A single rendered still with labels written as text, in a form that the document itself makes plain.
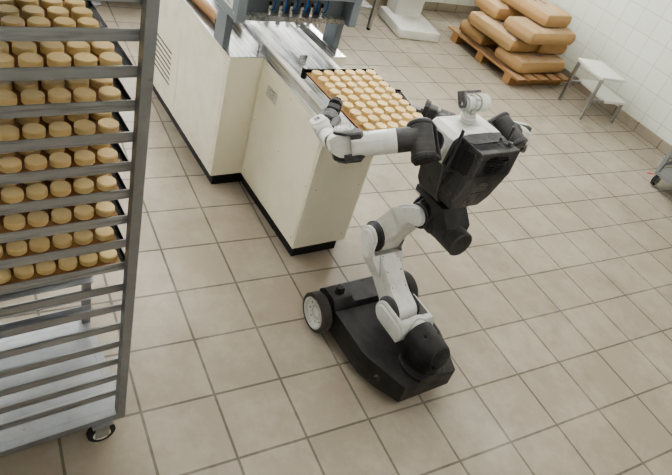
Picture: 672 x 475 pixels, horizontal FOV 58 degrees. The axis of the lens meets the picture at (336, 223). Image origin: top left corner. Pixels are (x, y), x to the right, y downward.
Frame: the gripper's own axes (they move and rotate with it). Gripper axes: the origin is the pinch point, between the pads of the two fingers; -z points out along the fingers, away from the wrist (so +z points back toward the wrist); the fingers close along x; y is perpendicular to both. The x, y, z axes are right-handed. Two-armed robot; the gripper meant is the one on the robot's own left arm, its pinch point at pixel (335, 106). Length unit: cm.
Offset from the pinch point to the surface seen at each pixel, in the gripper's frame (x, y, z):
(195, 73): -47, 91, -70
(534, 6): -30, -114, -409
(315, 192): -53, -1, -10
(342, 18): 5, 21, -92
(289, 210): -73, 9, -15
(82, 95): 42, 44, 123
